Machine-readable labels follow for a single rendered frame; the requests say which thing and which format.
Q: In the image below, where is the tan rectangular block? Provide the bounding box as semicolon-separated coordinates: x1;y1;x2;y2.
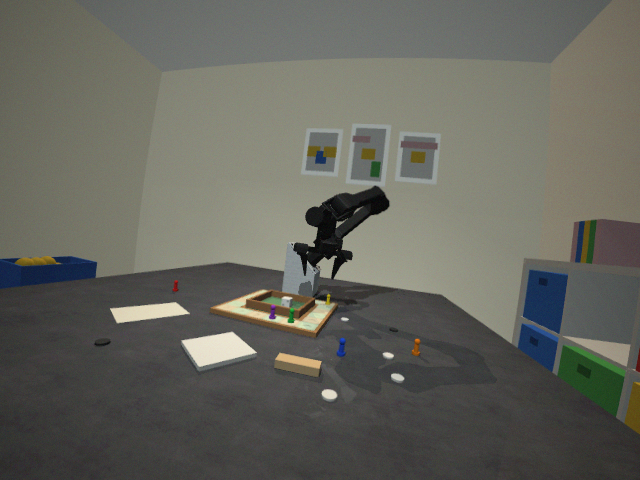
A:
274;353;322;377

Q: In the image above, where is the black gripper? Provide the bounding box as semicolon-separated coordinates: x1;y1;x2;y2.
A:
293;229;353;280

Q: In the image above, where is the blue game pawn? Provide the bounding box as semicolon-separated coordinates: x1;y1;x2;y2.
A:
337;338;346;357

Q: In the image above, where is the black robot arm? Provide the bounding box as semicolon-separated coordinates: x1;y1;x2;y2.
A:
305;186;389;267

